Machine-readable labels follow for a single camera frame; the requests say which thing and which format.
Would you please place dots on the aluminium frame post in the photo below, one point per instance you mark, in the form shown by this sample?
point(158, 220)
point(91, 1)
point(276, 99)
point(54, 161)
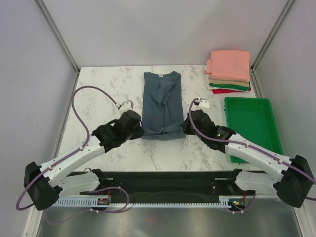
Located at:
point(273, 32)
point(55, 31)

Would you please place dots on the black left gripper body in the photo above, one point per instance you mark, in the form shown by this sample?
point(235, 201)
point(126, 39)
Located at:
point(133, 135)

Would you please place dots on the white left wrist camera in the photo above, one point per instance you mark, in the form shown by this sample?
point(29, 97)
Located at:
point(125, 106)

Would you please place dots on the right aluminium frame post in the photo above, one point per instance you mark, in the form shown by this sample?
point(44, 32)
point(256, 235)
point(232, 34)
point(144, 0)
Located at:
point(273, 32)

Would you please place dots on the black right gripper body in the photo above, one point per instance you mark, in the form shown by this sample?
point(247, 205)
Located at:
point(187, 129)

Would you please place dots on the blue-grey t-shirt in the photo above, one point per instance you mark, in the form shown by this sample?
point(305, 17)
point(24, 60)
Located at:
point(162, 114)

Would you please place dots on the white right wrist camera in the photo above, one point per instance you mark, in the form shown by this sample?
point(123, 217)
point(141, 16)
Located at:
point(201, 104)

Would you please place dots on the folded salmon pink t-shirt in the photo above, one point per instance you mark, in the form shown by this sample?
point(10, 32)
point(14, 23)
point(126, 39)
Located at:
point(229, 65)

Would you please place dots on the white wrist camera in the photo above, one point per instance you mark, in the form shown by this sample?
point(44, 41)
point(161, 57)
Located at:
point(201, 104)
point(125, 106)

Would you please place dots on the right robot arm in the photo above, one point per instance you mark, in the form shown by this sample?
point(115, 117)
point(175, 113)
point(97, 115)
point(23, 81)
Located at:
point(289, 178)

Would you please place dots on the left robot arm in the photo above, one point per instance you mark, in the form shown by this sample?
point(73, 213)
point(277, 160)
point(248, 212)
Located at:
point(43, 183)

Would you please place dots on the folded red t-shirt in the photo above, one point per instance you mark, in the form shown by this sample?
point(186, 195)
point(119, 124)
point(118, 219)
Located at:
point(225, 91)

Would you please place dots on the folded green t-shirt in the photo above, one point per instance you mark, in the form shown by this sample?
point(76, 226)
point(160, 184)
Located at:
point(231, 87)

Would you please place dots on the white slotted cable duct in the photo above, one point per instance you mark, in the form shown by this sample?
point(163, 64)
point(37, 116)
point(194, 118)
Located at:
point(143, 201)

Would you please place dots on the left aluminium frame post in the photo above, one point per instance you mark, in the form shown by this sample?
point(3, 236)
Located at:
point(55, 31)

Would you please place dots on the green plastic tray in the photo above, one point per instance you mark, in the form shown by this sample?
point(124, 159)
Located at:
point(253, 119)

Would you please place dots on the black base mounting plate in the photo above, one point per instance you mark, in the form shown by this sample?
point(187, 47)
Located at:
point(214, 183)

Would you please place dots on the folded beige t-shirt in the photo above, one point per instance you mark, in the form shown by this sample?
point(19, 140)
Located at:
point(218, 81)

